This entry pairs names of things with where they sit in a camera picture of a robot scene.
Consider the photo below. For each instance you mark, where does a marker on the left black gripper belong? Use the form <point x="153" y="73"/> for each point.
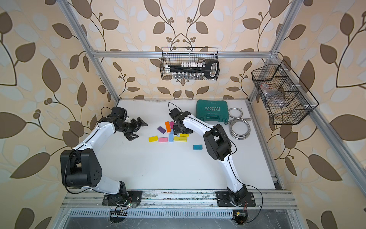
<point x="128" y="134"/>

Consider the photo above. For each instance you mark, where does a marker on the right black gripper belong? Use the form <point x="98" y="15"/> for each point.
<point x="176" y="130"/>

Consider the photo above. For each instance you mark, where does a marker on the long yellow block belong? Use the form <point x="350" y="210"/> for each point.
<point x="180" y="138"/>

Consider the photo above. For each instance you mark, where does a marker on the light blue block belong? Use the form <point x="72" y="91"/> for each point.
<point x="171" y="137"/>

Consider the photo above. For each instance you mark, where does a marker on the teal block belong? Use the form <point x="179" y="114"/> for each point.
<point x="197" y="147"/>

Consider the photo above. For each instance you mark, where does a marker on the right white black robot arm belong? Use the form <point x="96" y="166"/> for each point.
<point x="218" y="146"/>

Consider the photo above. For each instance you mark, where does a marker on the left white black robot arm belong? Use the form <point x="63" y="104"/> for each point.
<point x="80" y="166"/>

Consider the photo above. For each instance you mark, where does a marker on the orange block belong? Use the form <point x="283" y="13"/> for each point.
<point x="168" y="127"/>

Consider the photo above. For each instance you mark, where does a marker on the purple block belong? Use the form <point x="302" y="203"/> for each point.
<point x="161" y="129"/>

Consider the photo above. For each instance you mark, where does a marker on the large yellow block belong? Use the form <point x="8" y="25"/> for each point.
<point x="153" y="139"/>

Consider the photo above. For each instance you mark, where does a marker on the pink block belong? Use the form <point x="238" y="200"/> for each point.
<point x="163" y="139"/>

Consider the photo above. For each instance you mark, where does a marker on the green plastic tool case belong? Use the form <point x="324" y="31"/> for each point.
<point x="212" y="111"/>

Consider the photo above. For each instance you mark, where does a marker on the black white tool in basket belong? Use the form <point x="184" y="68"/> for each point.
<point x="196" y="70"/>

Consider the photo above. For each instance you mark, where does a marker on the plastic bag in basket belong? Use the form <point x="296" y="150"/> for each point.
<point x="274" y="98"/>

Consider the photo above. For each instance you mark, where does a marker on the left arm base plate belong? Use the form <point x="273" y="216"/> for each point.
<point x="123" y="198"/>

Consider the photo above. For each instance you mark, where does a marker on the black wire basket back wall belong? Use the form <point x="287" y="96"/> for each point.
<point x="177" y="55"/>

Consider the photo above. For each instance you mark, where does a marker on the black wire basket wall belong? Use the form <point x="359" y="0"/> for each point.
<point x="285" y="96"/>
<point x="177" y="55"/>

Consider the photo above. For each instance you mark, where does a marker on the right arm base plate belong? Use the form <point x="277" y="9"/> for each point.
<point x="228" y="199"/>

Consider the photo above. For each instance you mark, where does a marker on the aluminium frame rail front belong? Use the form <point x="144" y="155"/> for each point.
<point x="184" y="199"/>

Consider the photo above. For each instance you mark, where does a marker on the black wire basket right wall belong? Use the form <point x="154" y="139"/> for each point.
<point x="285" y="96"/>

